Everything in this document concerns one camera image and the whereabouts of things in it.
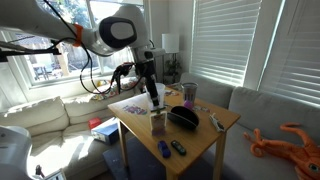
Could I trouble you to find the colourful sticker sheet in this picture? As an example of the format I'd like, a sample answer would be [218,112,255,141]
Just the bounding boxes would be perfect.
[121,104,149,117]

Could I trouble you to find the small purple ball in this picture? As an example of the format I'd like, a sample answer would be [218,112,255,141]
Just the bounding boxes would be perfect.
[183,99,195,111]

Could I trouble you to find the red box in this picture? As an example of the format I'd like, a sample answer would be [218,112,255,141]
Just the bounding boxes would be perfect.
[87,116,103,131]

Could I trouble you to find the narrow white window blind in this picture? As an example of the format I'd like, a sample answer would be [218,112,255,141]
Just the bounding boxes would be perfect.
[189,0,263,88]

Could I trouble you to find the colourful patterned pillow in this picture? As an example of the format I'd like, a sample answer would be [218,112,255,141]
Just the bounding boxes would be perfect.
[89,76,140,102]

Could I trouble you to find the black glasses case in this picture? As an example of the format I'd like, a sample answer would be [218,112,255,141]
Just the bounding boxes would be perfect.
[166,105,200,131]

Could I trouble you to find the wooden table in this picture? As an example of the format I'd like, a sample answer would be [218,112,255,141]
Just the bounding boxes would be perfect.
[107,85,242,180]

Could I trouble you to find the grey sofa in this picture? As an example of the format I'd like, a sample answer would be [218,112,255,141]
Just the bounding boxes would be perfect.
[179,72,320,180]

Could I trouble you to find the orange cable strap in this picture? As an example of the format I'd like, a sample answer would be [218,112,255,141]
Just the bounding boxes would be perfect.
[73,23,85,48]

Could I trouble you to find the wide white window blind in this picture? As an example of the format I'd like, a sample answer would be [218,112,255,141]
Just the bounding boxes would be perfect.
[258,0,320,108]

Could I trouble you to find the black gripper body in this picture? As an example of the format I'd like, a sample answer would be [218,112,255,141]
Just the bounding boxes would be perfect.
[135,60,158,90]

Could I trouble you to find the white labelled device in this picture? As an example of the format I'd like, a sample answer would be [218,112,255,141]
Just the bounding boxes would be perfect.
[34,164,68,180]

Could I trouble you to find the small printed card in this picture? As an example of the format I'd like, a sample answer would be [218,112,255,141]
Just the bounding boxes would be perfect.
[192,104,211,114]

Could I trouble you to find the frosted plastic cup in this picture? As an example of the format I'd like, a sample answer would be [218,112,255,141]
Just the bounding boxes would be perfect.
[144,82,167,113]

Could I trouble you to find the black stand bar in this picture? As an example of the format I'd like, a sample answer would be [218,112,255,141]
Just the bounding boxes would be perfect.
[0,47,63,63]

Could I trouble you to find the orange octopus plush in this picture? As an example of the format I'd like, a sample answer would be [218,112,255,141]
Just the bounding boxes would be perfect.
[242,122,320,180]

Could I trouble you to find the white sofa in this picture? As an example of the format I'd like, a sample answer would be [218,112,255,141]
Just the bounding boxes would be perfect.
[0,77,146,180]

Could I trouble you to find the dark outdoor chair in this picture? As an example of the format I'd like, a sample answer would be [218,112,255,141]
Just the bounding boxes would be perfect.
[32,64,50,82]

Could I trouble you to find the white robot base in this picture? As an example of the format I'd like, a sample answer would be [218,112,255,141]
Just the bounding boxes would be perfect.
[0,125,33,180]

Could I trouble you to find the white shade floor lamp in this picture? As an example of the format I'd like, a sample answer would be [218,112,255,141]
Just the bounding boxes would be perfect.
[161,33,181,86]

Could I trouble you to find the small white toy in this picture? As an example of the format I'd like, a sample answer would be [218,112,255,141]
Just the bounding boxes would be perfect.
[208,112,226,134]

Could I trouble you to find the dark green toy car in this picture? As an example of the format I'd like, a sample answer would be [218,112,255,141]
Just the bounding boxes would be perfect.
[170,139,188,157]

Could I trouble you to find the blue toy car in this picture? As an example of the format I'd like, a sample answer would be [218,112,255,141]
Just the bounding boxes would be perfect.
[157,140,172,159]

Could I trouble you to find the green house plant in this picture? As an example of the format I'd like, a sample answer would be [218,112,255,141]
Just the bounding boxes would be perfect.
[164,54,183,84]

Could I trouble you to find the colourful printed cards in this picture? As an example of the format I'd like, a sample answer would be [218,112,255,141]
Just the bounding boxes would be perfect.
[164,88,181,98]

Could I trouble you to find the blue box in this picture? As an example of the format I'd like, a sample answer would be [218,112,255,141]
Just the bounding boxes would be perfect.
[90,116,120,146]

